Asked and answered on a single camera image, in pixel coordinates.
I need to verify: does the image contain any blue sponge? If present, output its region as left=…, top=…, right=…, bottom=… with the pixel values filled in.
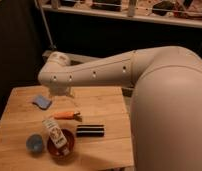
left=32, top=95, right=52, bottom=110

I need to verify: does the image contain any orange handled tool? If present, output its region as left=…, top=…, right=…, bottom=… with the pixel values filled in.
left=52, top=112, right=82, bottom=122

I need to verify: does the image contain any black striped block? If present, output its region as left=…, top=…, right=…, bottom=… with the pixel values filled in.
left=76, top=125, right=105, bottom=137

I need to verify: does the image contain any small blue cup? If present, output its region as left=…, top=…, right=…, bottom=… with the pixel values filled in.
left=26, top=134, right=44, bottom=153

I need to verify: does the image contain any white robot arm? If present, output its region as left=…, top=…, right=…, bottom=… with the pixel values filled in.
left=38, top=46, right=202, bottom=171

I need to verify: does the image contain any metal pole stand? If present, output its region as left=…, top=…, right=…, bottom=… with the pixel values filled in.
left=36, top=0, right=58, bottom=51

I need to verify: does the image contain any white plastic bottle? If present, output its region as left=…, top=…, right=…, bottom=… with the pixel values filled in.
left=42, top=117, right=70, bottom=155

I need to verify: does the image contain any red ceramic bowl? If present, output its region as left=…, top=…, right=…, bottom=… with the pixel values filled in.
left=47, top=129, right=75, bottom=158

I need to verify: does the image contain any wooden shelf with clutter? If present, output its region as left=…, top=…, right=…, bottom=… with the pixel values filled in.
left=34, top=0, right=202, bottom=29

